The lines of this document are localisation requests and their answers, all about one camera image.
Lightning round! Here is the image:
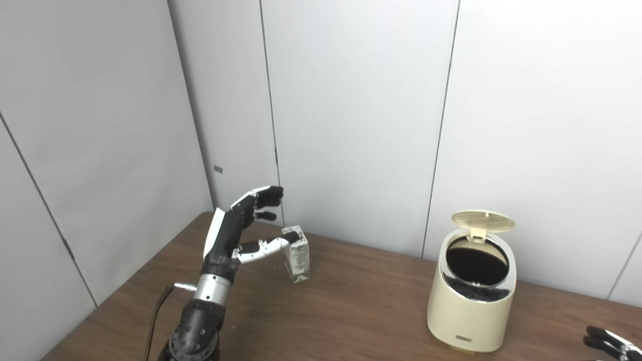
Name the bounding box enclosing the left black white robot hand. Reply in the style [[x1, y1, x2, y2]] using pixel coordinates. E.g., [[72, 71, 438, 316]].
[[202, 186, 300, 284]]

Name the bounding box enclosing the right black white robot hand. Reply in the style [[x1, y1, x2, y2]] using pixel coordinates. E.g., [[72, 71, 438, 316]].
[[583, 326, 642, 361]]

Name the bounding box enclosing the small white green milk carton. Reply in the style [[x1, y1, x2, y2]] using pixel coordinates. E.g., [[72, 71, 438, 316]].
[[281, 225, 310, 284]]

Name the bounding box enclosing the cream round bin lid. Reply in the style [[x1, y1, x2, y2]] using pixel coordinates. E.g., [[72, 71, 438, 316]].
[[451, 210, 516, 245]]

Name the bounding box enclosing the cream-colored bin body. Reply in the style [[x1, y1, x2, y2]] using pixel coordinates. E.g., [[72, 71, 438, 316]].
[[427, 228, 517, 353]]

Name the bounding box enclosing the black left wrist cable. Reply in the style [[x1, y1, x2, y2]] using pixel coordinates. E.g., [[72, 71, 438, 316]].
[[144, 282, 197, 361]]

